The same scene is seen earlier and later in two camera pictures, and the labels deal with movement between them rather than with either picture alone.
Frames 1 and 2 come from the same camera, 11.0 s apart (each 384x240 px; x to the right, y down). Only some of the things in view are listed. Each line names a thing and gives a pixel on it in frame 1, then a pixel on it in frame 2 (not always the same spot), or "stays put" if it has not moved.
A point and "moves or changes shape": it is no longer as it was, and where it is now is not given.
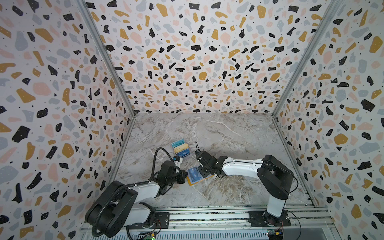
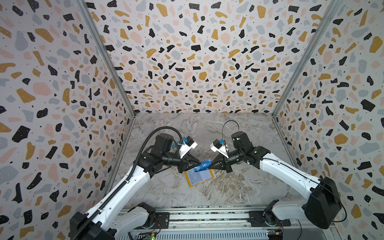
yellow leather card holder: x=194 y=176 stays put
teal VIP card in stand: x=177 y=143 stays put
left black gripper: x=183 y=176 -> x=186 y=162
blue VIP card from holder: x=194 y=174 moves or changes shape
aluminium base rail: x=304 y=217 stays put
